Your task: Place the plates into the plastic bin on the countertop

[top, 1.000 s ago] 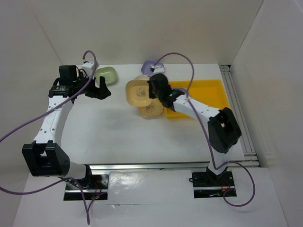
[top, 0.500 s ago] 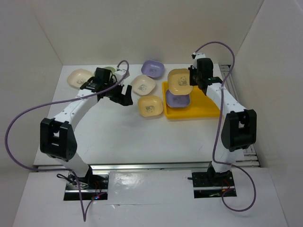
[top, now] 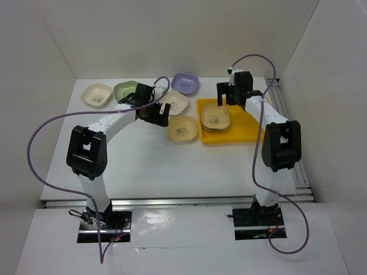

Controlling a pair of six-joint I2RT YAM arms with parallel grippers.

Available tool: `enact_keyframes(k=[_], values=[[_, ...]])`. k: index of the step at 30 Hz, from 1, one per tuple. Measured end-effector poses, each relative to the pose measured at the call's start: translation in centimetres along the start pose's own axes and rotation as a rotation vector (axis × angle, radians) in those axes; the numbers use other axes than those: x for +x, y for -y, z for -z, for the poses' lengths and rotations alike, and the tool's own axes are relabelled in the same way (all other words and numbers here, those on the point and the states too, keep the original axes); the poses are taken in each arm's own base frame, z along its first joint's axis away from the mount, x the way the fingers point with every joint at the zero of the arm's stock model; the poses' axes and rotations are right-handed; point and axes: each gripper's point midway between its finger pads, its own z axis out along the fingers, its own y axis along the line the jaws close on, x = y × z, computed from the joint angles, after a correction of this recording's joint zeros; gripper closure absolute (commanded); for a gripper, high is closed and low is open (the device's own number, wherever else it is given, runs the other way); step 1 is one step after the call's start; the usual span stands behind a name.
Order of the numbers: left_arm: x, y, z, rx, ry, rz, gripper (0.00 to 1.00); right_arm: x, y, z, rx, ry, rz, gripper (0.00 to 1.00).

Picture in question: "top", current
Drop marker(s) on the yellow plastic bin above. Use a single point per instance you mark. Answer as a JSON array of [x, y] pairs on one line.
[[243, 127]]

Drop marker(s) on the yellow panda plate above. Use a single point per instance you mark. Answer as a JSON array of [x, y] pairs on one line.
[[182, 128], [215, 118]]

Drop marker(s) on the green panda plate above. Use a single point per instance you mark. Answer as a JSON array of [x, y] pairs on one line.
[[123, 89]]

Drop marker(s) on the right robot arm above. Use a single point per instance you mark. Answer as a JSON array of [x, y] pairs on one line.
[[266, 200]]

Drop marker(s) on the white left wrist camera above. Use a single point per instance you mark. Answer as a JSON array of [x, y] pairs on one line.
[[158, 92]]

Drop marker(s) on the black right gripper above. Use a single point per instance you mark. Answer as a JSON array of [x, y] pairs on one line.
[[223, 89]]

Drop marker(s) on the aluminium mounting rail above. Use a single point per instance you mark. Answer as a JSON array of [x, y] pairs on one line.
[[165, 202]]

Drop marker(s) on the aluminium side rail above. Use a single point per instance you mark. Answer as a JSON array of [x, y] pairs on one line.
[[282, 149]]

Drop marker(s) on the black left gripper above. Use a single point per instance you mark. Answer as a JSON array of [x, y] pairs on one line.
[[164, 117]]

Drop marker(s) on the purple panda plate back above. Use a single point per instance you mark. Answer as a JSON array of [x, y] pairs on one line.
[[186, 84]]

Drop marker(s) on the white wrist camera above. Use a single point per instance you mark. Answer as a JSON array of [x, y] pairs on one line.
[[232, 71], [158, 92]]

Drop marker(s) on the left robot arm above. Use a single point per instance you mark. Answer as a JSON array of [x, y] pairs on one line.
[[87, 151]]

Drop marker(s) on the cream panda plate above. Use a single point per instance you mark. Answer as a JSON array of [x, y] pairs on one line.
[[178, 102], [96, 95]]

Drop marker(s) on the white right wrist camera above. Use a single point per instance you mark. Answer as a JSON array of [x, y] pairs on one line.
[[232, 71]]

